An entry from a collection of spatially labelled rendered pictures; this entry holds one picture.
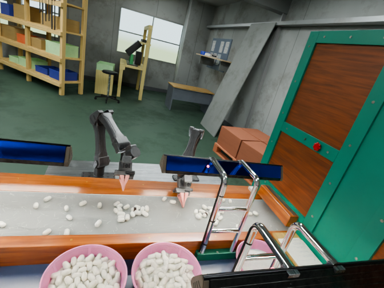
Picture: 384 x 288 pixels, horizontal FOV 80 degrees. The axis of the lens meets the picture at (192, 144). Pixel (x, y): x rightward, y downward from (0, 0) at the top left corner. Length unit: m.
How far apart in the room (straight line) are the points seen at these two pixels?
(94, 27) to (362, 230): 7.73
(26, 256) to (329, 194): 1.29
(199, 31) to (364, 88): 7.12
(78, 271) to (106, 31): 7.44
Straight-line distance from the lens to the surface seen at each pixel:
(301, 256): 1.30
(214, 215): 1.00
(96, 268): 1.00
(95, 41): 8.03
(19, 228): 1.18
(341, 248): 1.29
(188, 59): 8.02
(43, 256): 1.10
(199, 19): 8.10
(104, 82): 6.48
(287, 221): 1.39
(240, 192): 1.57
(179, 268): 1.05
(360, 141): 1.20
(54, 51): 6.03
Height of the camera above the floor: 1.53
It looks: 21 degrees down
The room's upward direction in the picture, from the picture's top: 14 degrees clockwise
